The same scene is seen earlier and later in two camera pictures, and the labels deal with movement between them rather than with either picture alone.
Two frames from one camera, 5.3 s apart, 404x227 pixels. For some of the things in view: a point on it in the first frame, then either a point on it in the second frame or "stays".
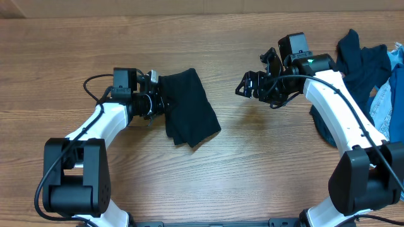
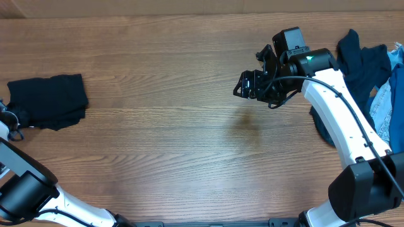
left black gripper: (161, 104) -> (16, 131)
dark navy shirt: (362, 68) stays
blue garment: (396, 78) stays
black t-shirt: (189, 116) -> (54, 103)
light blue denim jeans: (381, 104) stays
